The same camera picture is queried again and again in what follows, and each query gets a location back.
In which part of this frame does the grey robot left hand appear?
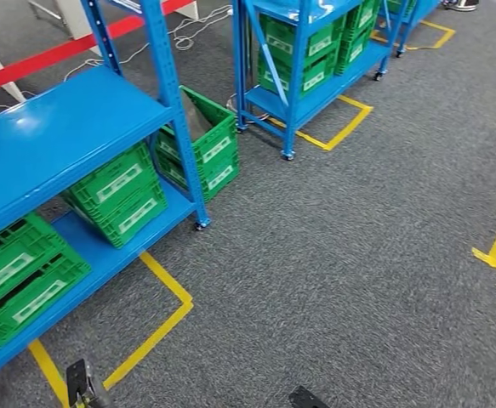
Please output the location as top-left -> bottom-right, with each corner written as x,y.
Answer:
83,371 -> 112,408

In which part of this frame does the blue metal shelf rack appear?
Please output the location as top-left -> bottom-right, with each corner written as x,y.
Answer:
0,0 -> 212,408

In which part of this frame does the chrome stanchion base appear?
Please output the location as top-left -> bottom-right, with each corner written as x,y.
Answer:
225,93 -> 269,125

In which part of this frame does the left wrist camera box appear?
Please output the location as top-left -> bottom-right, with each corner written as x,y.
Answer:
65,359 -> 91,408

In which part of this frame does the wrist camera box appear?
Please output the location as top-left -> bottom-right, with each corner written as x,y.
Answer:
65,359 -> 91,408
288,385 -> 330,408

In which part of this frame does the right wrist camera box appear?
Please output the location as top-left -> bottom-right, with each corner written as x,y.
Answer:
288,385 -> 330,408

